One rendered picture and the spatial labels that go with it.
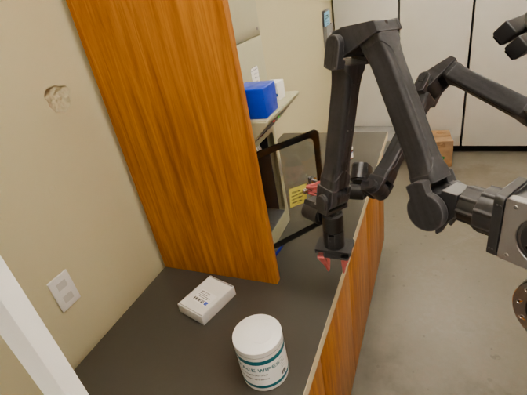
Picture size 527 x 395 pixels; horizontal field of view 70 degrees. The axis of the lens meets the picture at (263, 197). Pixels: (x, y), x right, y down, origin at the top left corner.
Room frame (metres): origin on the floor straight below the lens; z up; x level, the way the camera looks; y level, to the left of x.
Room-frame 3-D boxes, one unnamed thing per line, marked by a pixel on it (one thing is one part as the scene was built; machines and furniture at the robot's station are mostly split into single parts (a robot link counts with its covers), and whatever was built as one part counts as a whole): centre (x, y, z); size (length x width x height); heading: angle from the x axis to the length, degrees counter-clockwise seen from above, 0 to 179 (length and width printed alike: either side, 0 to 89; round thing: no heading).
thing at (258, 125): (1.25, -0.07, 1.46); 0.32 x 0.12 x 0.10; 153
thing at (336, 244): (0.86, -0.17, 1.21); 0.10 x 0.07 x 0.07; 62
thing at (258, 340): (0.69, 0.08, 1.02); 0.13 x 0.13 x 0.15
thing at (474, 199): (0.54, -0.39, 1.45); 0.09 x 0.08 x 0.12; 121
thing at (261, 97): (1.17, -0.03, 1.56); 0.10 x 0.10 x 0.09; 63
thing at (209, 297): (0.99, 0.25, 0.96); 0.16 x 0.12 x 0.04; 137
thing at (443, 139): (3.46, -1.75, 0.14); 0.41 x 0.33 x 0.29; 69
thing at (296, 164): (1.20, -0.10, 1.19); 0.30 x 0.01 x 0.40; 117
